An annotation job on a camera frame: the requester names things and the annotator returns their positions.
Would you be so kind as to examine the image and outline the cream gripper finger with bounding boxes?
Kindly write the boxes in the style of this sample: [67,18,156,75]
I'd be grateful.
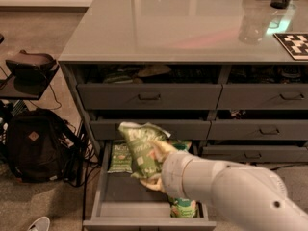
[150,141,177,163]
[140,178,166,193]

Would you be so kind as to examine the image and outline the green jalapeno chip bag front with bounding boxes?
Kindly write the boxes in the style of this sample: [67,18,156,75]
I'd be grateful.
[118,122,170,179]

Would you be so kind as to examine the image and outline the green jalapeno chip bag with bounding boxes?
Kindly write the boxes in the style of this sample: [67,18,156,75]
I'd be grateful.
[108,142,132,173]
[118,122,170,179]

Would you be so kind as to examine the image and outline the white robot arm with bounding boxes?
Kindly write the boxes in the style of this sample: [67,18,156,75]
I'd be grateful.
[148,141,308,231]

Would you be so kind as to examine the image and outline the green dang bag rear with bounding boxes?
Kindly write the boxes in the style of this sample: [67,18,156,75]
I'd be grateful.
[171,141,192,151]

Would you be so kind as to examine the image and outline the green dang bag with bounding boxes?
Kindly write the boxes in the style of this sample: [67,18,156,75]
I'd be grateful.
[168,197,197,218]
[171,141,192,151]

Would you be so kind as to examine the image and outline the open bottom left drawer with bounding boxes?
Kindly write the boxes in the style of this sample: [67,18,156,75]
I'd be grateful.
[83,141,216,231]

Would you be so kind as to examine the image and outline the green dang bag front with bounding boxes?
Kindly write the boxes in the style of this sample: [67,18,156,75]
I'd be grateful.
[168,197,197,218]

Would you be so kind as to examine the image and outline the green jalapeno chip bag rear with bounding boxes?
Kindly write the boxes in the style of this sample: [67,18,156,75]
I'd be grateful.
[108,142,132,173]

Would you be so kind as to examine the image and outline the middle left drawer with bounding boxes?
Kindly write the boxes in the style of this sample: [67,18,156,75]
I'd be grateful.
[90,110,211,140]

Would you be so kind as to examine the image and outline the bottom right drawer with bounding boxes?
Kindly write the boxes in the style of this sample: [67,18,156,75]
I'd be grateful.
[199,141,308,163]

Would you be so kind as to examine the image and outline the middle right drawer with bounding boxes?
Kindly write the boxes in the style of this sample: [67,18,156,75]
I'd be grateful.
[208,110,308,141]

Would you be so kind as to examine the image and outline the top left drawer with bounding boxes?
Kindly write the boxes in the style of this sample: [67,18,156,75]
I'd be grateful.
[75,65,221,110]

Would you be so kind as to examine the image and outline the top right drawer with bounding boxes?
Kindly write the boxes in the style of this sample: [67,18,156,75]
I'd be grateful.
[218,65,308,110]

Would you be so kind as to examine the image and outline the grey sneaker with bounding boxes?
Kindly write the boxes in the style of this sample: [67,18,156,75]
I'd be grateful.
[27,217,50,231]

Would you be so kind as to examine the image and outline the black backpack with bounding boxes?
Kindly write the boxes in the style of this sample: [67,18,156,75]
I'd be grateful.
[6,108,82,183]

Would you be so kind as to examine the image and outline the dark brown desk chair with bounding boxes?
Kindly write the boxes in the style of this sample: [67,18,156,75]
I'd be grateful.
[0,50,59,100]

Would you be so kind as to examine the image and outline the checkered marker board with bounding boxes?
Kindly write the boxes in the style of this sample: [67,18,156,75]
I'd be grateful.
[273,33,308,61]

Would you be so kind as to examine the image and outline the black floor cables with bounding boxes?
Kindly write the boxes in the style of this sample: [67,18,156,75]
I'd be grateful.
[62,118,102,210]

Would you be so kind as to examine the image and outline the grey drawer cabinet frame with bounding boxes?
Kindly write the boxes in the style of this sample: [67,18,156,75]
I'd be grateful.
[61,61,308,157]

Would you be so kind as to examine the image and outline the black cable under drawers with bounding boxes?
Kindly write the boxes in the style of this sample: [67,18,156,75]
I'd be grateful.
[256,162,308,171]

